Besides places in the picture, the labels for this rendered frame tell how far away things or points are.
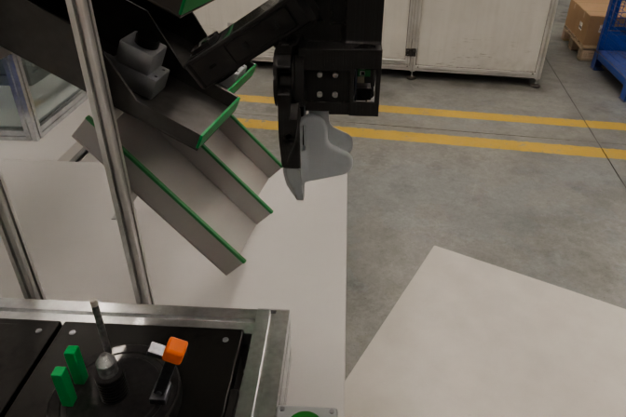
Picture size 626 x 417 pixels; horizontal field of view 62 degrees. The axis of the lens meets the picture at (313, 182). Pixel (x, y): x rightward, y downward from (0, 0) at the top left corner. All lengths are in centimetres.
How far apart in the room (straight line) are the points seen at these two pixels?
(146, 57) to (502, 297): 68
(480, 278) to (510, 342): 15
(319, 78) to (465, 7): 401
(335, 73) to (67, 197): 95
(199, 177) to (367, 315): 138
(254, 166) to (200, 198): 20
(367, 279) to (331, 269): 130
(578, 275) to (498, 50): 241
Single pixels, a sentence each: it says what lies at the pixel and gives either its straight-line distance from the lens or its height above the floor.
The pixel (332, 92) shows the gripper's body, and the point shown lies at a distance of 41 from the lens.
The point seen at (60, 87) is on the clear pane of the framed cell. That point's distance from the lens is 172.
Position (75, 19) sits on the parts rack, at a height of 135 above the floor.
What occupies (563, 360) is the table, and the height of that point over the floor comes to 86.
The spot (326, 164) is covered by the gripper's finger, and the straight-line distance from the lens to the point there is 44.
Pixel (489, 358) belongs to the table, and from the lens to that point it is 86.
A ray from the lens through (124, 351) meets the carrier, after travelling 69.
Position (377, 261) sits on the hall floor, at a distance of 235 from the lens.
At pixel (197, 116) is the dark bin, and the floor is 120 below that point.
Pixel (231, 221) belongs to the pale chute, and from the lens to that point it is 82.
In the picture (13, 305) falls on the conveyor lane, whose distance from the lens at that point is 86.
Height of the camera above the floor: 148
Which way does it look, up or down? 31 degrees down
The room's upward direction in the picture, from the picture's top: straight up
